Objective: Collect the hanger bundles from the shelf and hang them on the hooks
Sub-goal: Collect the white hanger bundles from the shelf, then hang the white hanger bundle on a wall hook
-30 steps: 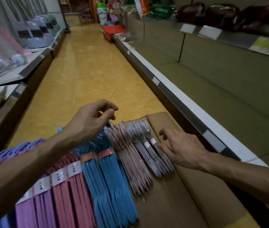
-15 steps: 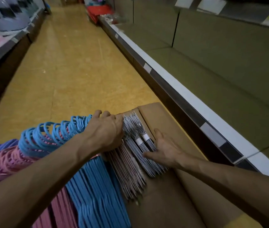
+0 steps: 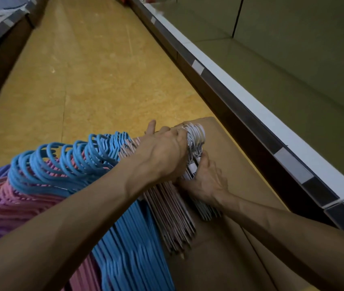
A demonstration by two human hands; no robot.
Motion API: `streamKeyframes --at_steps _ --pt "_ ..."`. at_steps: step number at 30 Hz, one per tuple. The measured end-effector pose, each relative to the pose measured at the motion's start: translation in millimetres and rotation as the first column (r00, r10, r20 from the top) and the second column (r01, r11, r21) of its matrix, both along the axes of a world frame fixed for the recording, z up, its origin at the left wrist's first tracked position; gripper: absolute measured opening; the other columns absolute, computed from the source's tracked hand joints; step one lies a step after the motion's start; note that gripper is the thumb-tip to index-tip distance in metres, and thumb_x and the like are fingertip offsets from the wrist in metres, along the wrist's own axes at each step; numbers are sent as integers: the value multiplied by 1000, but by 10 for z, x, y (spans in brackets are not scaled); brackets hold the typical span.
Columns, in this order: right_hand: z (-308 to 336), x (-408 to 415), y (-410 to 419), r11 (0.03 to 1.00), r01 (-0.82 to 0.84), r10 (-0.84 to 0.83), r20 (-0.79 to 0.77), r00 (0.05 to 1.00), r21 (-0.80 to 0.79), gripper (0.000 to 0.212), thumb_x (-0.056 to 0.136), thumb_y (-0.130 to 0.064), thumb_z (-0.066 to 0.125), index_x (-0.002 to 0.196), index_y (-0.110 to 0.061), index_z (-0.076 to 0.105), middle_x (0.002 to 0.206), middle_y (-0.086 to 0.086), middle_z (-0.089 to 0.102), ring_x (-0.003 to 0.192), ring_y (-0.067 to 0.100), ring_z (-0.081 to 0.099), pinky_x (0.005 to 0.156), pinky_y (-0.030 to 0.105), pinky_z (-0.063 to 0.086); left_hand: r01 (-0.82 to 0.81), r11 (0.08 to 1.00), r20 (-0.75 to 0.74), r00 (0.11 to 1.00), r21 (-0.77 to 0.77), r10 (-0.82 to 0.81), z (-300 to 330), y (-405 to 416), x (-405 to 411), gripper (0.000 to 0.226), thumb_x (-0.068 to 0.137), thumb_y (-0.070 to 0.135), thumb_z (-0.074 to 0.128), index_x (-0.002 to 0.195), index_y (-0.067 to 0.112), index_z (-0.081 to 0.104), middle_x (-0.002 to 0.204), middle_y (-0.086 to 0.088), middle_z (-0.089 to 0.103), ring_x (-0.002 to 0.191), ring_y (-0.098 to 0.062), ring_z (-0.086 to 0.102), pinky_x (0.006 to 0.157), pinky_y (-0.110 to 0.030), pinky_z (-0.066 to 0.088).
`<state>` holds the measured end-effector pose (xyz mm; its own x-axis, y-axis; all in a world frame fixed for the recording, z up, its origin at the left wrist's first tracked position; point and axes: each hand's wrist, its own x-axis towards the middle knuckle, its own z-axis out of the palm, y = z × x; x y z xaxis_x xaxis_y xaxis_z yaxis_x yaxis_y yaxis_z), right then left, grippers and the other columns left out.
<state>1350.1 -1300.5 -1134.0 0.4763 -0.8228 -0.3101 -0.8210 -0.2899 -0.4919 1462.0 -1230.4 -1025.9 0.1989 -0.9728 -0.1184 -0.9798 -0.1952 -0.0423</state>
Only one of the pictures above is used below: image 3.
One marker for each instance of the person's right hand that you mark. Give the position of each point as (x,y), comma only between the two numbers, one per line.
(207,184)

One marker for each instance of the person's left hand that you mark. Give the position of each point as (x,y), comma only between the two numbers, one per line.
(160,154)

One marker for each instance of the grey hanger bundle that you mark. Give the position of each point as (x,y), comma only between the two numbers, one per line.
(199,145)
(194,133)
(208,212)

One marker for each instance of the rose gold metal hanger bundle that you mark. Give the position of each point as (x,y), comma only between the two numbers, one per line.
(172,221)

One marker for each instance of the grey store shelf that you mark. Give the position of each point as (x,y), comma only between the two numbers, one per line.
(281,72)

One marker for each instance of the white display rack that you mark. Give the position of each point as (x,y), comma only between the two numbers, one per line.
(5,57)

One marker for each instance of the person's left forearm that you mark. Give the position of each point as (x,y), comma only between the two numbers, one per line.
(53,239)

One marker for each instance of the person's right forearm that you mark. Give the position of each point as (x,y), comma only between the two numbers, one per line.
(296,245)

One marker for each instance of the flattened brown cardboard box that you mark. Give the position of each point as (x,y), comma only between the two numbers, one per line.
(235,209)

